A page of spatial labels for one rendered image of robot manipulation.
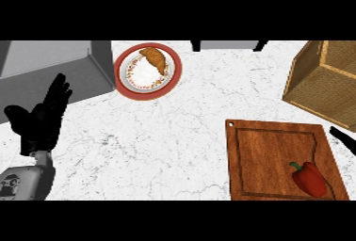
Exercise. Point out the brown wooden cutting board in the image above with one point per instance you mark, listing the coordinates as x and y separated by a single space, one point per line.
278 160

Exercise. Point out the red round placemat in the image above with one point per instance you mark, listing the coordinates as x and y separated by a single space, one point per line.
148 71

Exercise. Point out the golden croissant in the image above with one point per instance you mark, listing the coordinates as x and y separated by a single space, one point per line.
156 58

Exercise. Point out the red bell pepper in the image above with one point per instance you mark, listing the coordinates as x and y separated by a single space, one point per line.
309 180

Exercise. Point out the large grey appliance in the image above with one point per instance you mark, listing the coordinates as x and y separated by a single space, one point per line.
51 72

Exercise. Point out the white plate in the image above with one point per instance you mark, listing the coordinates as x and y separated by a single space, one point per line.
147 70

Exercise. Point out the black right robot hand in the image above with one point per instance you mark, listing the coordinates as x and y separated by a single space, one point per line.
343 138

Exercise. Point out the wicker basket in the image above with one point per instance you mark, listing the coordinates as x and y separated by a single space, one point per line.
324 81

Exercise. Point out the grey appliance with black legs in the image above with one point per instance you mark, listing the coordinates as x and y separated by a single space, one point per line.
229 44

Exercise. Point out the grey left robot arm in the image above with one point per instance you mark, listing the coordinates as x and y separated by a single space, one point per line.
29 182

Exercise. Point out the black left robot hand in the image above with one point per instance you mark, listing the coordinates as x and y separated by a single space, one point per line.
39 125

